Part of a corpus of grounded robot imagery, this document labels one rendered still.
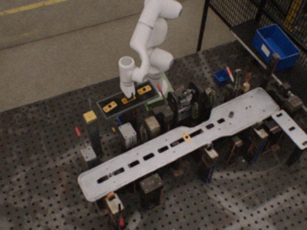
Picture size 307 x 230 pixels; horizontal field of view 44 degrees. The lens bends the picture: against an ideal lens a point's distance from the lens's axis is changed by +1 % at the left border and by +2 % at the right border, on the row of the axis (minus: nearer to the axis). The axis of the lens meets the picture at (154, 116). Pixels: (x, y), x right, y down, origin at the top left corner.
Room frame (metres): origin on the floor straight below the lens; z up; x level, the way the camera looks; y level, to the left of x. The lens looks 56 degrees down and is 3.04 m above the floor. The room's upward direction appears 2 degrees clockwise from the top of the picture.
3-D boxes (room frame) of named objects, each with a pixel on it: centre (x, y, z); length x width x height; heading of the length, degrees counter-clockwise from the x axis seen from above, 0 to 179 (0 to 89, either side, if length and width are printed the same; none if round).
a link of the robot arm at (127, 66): (1.37, 0.16, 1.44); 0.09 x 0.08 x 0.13; 64
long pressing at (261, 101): (1.19, -0.19, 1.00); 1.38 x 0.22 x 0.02; 122
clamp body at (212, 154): (1.09, -0.35, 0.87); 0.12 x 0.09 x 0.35; 32
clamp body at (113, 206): (0.74, 0.19, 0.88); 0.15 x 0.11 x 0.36; 32
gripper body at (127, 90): (1.37, 0.16, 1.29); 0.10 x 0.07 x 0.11; 35
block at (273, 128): (1.33, -0.77, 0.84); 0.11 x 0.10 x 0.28; 32
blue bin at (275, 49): (1.92, -0.83, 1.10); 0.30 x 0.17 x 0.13; 25
